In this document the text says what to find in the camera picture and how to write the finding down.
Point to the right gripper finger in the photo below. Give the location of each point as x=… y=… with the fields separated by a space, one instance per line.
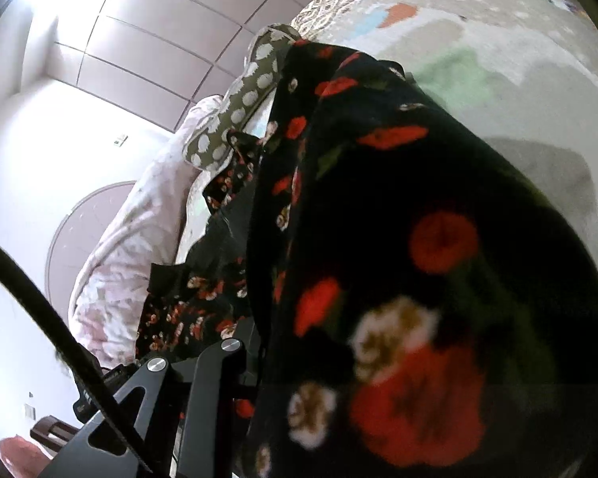
x=185 y=414

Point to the black floral dress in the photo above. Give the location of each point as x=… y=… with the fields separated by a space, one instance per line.
x=423 y=309

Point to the dark wooden chair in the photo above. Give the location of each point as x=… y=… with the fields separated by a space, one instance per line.
x=52 y=433

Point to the pink floral comforter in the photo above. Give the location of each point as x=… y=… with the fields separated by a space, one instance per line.
x=162 y=217

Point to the rounded headboard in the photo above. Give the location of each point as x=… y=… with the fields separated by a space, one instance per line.
x=76 y=237

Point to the green white patterned pillow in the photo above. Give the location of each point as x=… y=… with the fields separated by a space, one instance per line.
x=209 y=145

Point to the white wardrobe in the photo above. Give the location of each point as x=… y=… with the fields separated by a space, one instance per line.
x=152 y=58

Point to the patchwork quilted bedspread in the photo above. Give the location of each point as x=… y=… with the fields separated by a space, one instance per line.
x=521 y=74

